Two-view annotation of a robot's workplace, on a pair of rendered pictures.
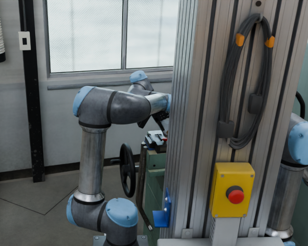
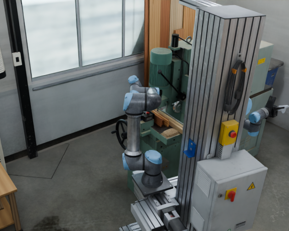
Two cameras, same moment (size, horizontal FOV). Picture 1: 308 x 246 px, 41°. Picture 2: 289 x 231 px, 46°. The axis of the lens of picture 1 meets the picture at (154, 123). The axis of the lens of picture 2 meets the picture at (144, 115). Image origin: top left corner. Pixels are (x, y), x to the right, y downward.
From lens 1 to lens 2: 1.04 m
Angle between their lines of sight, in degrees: 17
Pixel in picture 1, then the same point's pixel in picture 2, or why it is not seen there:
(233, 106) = (229, 96)
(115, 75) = (76, 72)
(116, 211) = (152, 156)
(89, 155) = (134, 130)
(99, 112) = (140, 107)
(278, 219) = not seen: hidden behind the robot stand
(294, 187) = not seen: hidden behind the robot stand
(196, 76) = (216, 87)
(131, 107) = (156, 101)
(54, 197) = (51, 166)
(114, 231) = (152, 167)
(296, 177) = not seen: hidden behind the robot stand
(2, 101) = (2, 105)
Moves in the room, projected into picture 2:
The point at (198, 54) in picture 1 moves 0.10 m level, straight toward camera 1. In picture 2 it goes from (217, 79) to (225, 87)
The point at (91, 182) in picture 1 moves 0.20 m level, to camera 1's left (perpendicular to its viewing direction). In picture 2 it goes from (136, 145) to (106, 149)
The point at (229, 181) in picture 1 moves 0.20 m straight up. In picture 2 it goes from (230, 129) to (236, 96)
